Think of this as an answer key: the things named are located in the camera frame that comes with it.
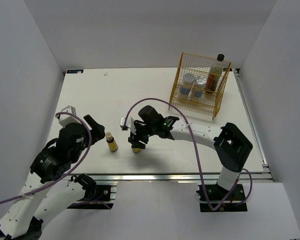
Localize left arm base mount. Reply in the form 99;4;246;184
68;182;117;210

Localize soy sauce bottle red label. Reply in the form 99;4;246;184
204;53;225;95

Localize aluminium table frame rail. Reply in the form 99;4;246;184
64;172;273;183

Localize yellow wire basket rack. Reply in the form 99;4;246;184
169;52;231;121

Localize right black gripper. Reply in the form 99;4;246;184
128;122;156;149

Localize small yellow bottle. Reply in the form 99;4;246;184
105;132;118;152
131;148;141;153

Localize blue label spice jar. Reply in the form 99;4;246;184
191;76;207;100
179;73;195;98

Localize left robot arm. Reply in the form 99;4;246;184
0;112;106;240

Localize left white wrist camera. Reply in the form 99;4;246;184
55;105;78;128

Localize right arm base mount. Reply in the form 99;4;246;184
196;184;248;213

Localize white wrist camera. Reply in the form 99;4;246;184
120;117;136;134
55;105;78;128

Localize blue table sticker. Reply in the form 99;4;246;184
66;69;84;74

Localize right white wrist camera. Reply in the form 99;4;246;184
120;117;136;134

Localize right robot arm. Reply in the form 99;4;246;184
121;105;253;200

